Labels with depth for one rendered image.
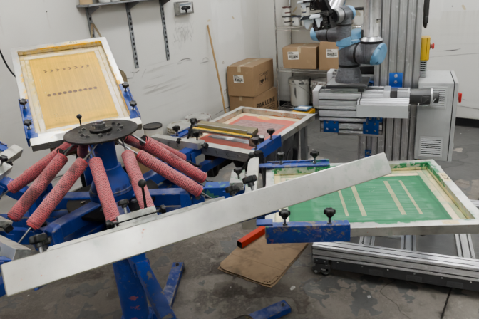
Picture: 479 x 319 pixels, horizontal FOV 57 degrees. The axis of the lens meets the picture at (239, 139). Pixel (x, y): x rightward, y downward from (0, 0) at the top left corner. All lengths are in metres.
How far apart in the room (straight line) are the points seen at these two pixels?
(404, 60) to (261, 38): 4.11
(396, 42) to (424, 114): 0.44
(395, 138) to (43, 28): 2.92
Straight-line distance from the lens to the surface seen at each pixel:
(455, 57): 5.76
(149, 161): 1.79
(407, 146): 2.86
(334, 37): 2.27
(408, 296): 2.97
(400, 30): 2.69
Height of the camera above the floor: 1.85
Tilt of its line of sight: 20 degrees down
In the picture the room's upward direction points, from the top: 4 degrees counter-clockwise
